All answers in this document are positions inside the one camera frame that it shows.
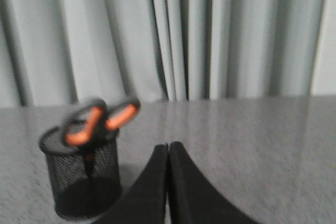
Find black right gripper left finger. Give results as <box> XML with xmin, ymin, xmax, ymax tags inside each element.
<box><xmin>94</xmin><ymin>144</ymin><xmax>168</xmax><ymax>224</ymax></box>

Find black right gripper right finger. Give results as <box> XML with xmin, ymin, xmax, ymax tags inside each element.
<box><xmin>168</xmin><ymin>142</ymin><xmax>257</xmax><ymax>223</ymax></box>

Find orange and grey scissors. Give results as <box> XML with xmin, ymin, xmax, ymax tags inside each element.
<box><xmin>60</xmin><ymin>97</ymin><xmax>141</xmax><ymax>176</ymax></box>

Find black mesh pen bucket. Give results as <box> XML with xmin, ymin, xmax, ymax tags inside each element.
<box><xmin>39</xmin><ymin>126</ymin><xmax>122</xmax><ymax>220</ymax></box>

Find grey curtain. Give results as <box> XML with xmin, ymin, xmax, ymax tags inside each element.
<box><xmin>1</xmin><ymin>0</ymin><xmax>335</xmax><ymax>108</ymax></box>

